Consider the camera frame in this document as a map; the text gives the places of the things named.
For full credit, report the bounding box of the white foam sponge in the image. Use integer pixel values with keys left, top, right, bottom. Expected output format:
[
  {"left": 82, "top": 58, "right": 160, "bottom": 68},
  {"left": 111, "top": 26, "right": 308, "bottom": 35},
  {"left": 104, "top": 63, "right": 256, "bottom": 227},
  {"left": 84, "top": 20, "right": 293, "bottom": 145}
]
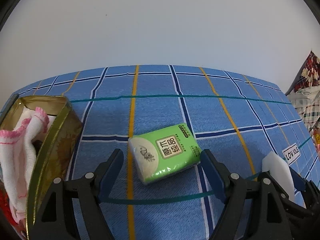
[{"left": 261, "top": 151, "right": 295, "bottom": 202}]

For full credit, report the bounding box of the white towel pink trim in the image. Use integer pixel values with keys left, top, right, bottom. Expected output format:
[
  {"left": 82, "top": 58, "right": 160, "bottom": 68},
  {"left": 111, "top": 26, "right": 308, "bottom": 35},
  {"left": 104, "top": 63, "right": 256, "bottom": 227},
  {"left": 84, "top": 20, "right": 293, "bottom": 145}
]
[{"left": 1, "top": 107, "right": 55, "bottom": 224}]

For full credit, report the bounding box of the green tissue pack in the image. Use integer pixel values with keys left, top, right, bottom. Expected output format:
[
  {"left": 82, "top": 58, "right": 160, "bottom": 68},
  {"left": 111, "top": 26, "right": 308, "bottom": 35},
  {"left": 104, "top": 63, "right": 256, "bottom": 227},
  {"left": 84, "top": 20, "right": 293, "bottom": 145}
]
[{"left": 129, "top": 123, "right": 201, "bottom": 185}]

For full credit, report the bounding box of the red snack packet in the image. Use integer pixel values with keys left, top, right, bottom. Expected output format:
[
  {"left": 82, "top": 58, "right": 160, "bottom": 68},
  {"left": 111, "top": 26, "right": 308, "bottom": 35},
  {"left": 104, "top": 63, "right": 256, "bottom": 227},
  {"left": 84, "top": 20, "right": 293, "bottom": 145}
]
[{"left": 0, "top": 190, "right": 17, "bottom": 228}]

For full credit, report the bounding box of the pink plastic toy bag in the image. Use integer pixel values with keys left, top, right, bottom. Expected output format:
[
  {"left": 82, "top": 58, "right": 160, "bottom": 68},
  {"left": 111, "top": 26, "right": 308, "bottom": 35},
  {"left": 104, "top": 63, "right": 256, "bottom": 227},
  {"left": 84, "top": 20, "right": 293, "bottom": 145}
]
[{"left": 312, "top": 128, "right": 320, "bottom": 158}]

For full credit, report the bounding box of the gold rectangular tin box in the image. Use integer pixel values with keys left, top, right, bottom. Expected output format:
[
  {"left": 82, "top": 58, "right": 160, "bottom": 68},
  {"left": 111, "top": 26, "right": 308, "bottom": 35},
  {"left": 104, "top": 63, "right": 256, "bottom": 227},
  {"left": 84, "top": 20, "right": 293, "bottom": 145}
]
[{"left": 1, "top": 94, "right": 82, "bottom": 239}]

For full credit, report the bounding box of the plaid cloth bundle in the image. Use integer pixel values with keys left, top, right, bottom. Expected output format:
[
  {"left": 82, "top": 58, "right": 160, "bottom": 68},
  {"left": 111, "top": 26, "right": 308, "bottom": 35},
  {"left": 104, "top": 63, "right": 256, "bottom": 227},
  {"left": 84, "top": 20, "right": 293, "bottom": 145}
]
[{"left": 287, "top": 86, "right": 319, "bottom": 132}]

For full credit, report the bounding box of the floral maroon pillow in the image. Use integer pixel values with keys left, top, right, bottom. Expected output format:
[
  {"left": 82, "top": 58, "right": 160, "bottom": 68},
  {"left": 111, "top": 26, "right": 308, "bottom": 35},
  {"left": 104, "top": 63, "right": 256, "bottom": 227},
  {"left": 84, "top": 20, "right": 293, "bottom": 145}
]
[{"left": 293, "top": 51, "right": 320, "bottom": 92}]

